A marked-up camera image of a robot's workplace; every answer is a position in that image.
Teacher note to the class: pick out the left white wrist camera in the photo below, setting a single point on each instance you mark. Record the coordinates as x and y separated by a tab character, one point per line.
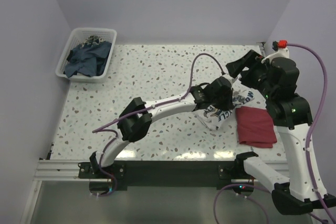
231	80

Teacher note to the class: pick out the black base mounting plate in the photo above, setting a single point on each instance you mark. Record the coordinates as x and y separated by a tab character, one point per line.
124	174

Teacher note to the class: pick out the white plastic basket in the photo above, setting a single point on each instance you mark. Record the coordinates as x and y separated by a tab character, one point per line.
77	36

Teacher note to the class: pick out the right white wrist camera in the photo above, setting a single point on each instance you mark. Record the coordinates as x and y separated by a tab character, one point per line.
281	51

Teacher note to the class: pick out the aluminium front rail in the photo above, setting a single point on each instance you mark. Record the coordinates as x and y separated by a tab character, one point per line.
57	170

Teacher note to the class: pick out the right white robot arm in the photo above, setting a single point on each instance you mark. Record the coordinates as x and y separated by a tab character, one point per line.
303	191

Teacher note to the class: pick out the patterned tank top in basket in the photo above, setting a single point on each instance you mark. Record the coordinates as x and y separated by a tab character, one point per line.
93	40

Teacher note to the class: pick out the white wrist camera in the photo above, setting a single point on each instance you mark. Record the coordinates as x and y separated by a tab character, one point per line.
281	51
231	80

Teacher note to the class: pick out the red tank top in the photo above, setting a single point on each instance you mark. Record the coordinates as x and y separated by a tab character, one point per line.
255	127

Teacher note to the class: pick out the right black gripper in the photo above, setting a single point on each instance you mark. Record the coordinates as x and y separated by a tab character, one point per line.
252	60

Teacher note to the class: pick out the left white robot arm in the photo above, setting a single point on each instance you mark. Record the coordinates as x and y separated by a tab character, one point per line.
134	122

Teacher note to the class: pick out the blue denim tank top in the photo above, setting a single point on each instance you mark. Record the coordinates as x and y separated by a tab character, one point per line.
88	59

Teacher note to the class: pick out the white tank top navy trim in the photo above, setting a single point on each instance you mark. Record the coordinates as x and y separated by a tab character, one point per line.
214	118

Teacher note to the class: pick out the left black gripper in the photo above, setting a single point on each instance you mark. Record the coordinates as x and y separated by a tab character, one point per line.
229	104

